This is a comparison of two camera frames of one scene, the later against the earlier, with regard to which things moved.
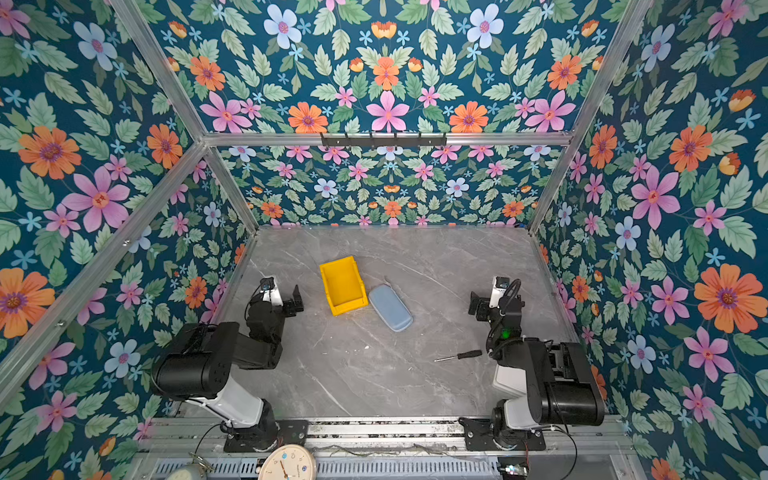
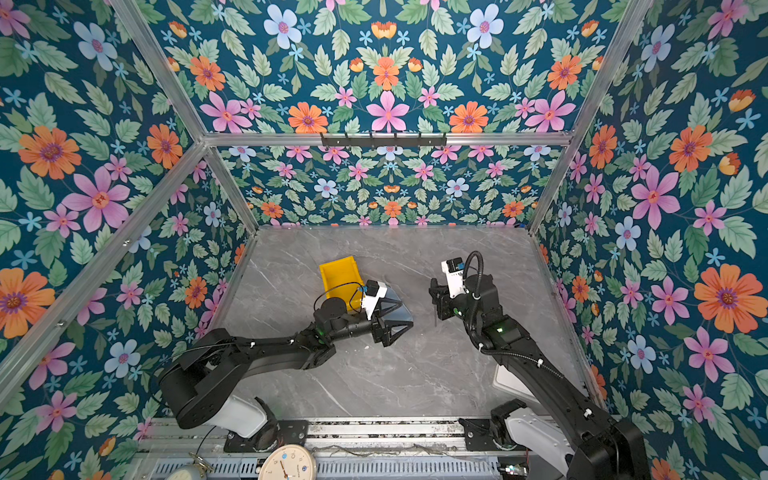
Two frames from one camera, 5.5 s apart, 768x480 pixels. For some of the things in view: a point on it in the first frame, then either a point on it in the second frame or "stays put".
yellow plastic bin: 344,286 stays put
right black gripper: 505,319 -> 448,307
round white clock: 288,462 stays put
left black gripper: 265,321 -> 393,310
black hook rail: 396,141 stays put
